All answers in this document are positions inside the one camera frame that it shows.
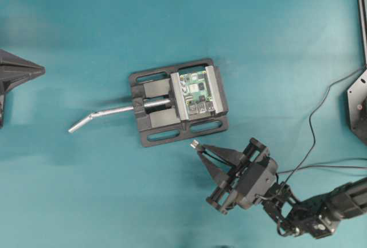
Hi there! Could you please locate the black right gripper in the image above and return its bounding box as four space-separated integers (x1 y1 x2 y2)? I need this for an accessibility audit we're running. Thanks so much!
197 138 278 215

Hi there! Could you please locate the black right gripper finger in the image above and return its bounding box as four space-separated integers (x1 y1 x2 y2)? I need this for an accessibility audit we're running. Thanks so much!
1 71 45 90

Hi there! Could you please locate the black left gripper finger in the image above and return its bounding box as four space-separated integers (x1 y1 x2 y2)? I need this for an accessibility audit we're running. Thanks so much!
1 49 45 76

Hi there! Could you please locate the silver USB plug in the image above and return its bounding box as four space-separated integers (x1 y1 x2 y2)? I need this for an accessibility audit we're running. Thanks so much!
190 139 201 150

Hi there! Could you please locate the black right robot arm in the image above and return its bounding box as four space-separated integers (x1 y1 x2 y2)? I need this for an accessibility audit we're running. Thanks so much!
130 66 366 239

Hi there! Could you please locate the green circuit board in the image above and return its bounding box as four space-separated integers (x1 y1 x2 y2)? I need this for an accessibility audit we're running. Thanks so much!
179 71 215 117

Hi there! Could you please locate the black bench vise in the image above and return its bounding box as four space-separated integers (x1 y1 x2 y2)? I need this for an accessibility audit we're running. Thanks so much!
128 58 228 147

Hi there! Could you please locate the black cable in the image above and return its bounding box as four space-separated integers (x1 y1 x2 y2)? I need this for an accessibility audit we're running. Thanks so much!
276 65 367 185

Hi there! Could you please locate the silver vise handle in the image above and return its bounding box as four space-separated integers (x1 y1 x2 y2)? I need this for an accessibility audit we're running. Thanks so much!
68 99 171 133

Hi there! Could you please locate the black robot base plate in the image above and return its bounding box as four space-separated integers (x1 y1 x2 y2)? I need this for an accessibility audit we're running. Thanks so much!
347 71 366 144

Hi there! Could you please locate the black frame rail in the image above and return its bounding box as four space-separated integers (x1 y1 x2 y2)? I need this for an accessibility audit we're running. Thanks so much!
357 0 367 65

